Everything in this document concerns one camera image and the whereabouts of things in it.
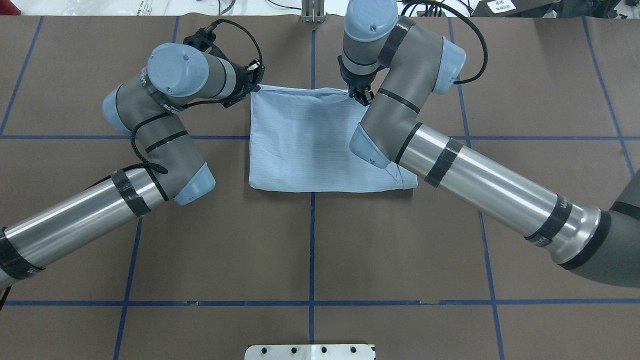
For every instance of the aluminium frame post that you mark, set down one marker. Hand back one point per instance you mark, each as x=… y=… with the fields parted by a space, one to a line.
x=313 y=11

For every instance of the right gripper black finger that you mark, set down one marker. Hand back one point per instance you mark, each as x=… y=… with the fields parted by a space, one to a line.
x=363 y=96

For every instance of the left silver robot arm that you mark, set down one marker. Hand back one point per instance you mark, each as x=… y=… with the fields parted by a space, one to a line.
x=170 y=167

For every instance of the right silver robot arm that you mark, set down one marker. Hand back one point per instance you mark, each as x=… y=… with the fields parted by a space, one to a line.
x=391 y=65

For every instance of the light blue striped shirt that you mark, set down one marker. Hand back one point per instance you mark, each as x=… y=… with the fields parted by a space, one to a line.
x=311 y=140

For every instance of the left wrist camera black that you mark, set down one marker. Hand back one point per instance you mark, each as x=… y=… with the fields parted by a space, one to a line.
x=203 y=40

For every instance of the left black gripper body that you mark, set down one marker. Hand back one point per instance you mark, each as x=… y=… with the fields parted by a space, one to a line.
x=243 y=82

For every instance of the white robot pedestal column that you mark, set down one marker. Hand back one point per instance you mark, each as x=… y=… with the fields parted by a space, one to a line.
x=358 y=351

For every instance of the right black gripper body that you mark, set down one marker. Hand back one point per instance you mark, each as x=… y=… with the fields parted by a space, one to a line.
x=356 y=81

